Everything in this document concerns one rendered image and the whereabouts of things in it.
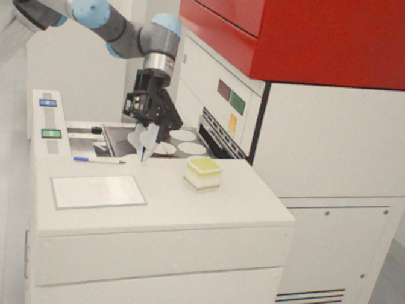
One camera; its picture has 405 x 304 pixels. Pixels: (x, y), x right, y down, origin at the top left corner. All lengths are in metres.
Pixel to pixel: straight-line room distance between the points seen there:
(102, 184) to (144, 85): 0.28
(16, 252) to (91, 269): 1.50
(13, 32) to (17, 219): 1.49
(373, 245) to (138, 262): 1.10
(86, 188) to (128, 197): 0.10
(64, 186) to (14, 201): 1.81
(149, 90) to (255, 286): 0.59
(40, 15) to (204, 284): 0.89
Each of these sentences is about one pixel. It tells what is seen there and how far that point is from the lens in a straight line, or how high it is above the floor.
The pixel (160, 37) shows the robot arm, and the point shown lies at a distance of 1.19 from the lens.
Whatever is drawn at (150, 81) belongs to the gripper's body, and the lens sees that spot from 1.14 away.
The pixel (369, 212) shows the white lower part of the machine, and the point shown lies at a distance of 1.90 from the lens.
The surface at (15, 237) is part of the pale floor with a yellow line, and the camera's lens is 2.73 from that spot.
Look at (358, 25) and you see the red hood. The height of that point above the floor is 1.41.
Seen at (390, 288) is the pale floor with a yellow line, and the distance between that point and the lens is 2.96.
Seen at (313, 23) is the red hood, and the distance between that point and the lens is 1.46.
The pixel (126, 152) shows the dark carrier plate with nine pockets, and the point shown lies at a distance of 1.58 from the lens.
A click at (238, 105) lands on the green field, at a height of 1.10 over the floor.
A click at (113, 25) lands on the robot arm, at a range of 1.18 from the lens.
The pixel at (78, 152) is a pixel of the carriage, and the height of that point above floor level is 0.88.
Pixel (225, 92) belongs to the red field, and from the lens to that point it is 1.69.
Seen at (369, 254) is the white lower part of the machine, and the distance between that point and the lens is 2.03.
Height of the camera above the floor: 1.57
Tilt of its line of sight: 24 degrees down
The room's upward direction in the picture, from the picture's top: 11 degrees clockwise
